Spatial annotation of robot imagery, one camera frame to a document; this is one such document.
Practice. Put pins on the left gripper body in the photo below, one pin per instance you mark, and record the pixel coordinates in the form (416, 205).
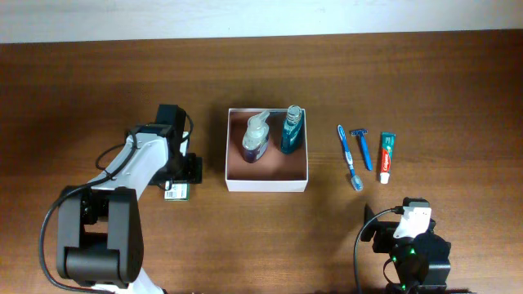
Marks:
(193, 169)

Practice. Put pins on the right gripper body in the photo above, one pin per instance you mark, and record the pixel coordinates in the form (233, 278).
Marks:
(380, 238)

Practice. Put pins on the green white soap bar box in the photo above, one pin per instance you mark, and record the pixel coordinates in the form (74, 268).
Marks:
(176, 192)

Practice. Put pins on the clear hand soap pump bottle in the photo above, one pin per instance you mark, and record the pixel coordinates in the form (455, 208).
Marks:
(256, 137)

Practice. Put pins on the teal mouthwash bottle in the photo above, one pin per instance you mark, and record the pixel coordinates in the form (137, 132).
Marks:
(292, 130)

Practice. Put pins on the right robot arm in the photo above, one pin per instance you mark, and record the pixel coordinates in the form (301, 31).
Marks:
(417, 272)

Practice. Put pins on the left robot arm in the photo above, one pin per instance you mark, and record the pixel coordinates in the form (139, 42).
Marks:
(99, 240)

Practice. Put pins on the blue white toothbrush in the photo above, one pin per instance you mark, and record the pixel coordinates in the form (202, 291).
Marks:
(356, 182)

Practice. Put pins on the white open cardboard box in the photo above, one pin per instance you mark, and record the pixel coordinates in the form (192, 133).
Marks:
(274, 171)

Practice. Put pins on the red green toothpaste tube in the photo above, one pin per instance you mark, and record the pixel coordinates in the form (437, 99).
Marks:
(388, 142)

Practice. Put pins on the blue disposable razor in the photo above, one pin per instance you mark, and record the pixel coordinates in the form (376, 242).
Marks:
(360, 135)

